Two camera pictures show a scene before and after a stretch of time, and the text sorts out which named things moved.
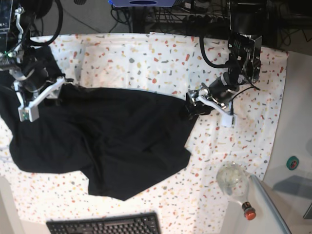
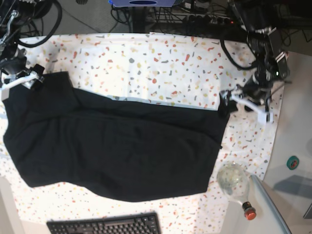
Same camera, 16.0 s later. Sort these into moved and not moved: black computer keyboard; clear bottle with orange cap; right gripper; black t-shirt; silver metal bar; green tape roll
Moved: black t-shirt; right gripper
Not moved: green tape roll; clear bottle with orange cap; silver metal bar; black computer keyboard
